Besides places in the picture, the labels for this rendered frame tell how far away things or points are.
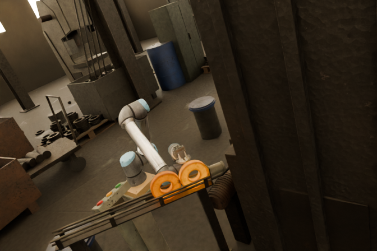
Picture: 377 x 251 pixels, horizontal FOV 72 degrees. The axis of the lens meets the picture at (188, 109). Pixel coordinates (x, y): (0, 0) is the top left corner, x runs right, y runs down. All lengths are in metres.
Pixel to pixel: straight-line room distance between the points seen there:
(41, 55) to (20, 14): 1.83
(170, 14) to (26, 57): 9.48
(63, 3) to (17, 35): 7.17
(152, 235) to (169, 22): 3.91
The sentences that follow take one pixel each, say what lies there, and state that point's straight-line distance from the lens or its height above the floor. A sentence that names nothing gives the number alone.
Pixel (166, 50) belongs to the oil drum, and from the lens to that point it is 4.97.
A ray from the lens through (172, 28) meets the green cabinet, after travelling 4.98.
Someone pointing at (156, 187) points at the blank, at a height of 0.75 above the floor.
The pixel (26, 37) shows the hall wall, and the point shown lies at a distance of 13.69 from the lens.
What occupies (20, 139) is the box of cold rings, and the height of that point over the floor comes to 0.37.
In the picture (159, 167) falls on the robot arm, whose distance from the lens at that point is 1.75.
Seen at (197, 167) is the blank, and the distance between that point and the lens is 1.36.
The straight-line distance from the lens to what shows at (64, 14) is 6.55.
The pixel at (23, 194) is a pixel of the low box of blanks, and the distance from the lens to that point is 3.31.
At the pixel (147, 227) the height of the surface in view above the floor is 0.38.
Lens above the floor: 1.53
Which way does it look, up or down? 23 degrees down
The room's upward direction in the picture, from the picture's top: 20 degrees counter-clockwise
